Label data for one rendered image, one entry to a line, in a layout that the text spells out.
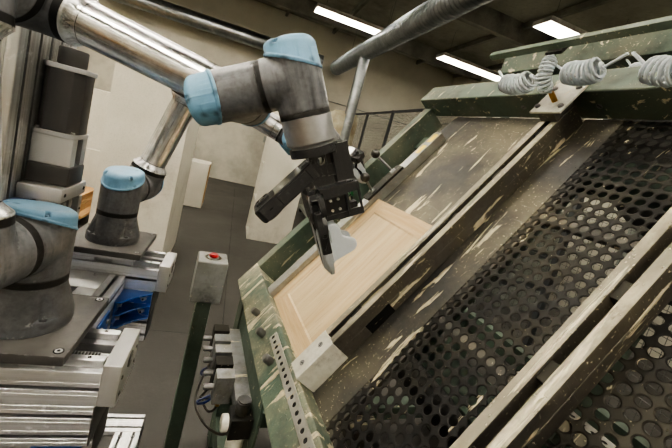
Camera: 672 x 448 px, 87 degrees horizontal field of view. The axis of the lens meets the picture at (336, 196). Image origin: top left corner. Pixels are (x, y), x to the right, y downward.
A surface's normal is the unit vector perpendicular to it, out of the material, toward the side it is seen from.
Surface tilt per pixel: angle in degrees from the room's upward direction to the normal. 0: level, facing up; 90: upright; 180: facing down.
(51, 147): 90
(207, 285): 90
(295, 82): 95
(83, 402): 90
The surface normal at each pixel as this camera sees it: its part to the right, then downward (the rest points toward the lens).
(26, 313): 0.65, -0.04
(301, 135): -0.22, 0.30
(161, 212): 0.26, 0.20
